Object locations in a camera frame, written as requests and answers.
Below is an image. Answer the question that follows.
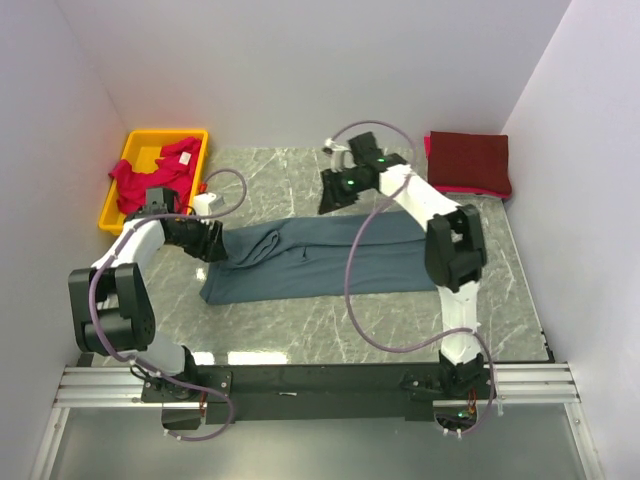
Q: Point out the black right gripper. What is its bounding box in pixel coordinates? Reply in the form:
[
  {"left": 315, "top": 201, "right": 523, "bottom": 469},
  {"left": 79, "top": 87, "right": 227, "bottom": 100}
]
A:
[{"left": 316, "top": 167, "right": 369, "bottom": 216}]

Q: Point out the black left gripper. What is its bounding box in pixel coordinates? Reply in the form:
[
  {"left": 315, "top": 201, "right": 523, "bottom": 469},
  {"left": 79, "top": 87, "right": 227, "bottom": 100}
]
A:
[{"left": 167, "top": 210, "right": 228, "bottom": 263}]

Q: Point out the blue-grey t shirt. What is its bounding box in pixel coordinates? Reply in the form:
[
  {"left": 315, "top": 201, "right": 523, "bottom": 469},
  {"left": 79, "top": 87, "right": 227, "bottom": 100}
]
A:
[{"left": 200, "top": 211, "right": 436, "bottom": 305}]

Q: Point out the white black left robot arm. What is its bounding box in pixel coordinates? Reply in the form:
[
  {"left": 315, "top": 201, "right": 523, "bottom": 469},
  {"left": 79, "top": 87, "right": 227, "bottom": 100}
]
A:
[{"left": 68, "top": 187, "right": 227, "bottom": 402}]

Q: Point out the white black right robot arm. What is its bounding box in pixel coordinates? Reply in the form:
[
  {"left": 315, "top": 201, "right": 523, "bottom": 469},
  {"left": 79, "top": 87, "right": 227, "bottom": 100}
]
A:
[{"left": 318, "top": 132, "right": 490, "bottom": 399}]

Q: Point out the crumpled red t shirt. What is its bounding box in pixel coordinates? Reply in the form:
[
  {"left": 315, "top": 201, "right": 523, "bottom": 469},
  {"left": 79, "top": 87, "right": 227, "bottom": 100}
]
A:
[{"left": 110, "top": 137, "right": 202, "bottom": 215}]

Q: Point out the folded maroon t shirt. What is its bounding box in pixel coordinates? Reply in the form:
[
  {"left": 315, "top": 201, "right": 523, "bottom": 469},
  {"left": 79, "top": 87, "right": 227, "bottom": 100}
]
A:
[{"left": 428, "top": 130, "right": 513, "bottom": 197}]

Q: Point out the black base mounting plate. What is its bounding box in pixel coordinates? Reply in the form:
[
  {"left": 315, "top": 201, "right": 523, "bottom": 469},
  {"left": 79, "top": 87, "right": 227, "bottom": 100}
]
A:
[{"left": 140, "top": 363, "right": 498, "bottom": 426}]

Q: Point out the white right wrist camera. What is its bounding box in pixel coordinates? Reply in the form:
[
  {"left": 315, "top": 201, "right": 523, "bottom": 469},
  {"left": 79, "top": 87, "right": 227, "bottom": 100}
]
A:
[{"left": 322, "top": 138, "right": 351, "bottom": 172}]

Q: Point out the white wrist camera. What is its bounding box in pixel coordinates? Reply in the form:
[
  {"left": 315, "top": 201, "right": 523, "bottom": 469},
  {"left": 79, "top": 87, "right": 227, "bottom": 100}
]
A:
[
  {"left": 322, "top": 138, "right": 351, "bottom": 172},
  {"left": 191, "top": 192, "right": 225, "bottom": 216}
]

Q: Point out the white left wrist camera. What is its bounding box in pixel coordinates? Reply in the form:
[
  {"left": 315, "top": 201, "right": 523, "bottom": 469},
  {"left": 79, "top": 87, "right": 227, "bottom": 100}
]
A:
[{"left": 191, "top": 192, "right": 225, "bottom": 216}]

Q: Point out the aluminium extrusion rail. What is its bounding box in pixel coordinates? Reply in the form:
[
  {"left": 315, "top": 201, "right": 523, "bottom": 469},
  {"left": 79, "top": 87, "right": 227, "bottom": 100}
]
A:
[{"left": 29, "top": 363, "right": 605, "bottom": 479}]

